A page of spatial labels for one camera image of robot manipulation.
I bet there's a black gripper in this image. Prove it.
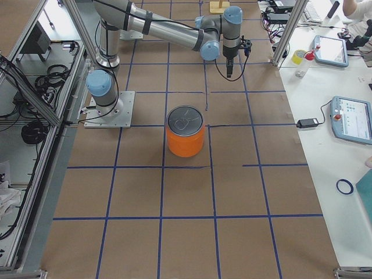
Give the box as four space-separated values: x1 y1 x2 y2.
223 37 252 77

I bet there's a teach pendant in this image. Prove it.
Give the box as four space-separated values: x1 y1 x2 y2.
313 35 349 67
330 96 371 145

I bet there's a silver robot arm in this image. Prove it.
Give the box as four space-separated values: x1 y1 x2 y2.
93 1 252 78
85 69 123 121

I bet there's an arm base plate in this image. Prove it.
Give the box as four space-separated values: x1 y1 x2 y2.
120 30 144 41
84 91 135 128

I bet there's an aluminium frame rail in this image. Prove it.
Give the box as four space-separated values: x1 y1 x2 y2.
1 1 98 274

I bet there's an aluminium frame post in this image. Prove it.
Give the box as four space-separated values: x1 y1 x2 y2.
271 0 308 66

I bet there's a wooden mug stand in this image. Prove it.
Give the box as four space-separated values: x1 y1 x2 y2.
209 0 230 14

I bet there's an upper teach pendant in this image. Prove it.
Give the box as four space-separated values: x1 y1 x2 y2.
313 35 349 67

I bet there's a teal board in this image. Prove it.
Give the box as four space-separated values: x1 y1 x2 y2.
356 169 372 221

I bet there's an orange tin can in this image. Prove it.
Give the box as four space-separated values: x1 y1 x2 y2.
166 105 205 158

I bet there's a black power adapter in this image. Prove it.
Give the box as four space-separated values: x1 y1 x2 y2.
296 118 320 128

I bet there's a blue tape ring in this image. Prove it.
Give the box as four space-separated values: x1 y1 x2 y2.
336 178 354 195

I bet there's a lower teach pendant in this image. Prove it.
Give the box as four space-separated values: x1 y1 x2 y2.
330 96 371 145

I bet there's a yellow tape roll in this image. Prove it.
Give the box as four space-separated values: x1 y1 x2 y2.
291 49 306 65

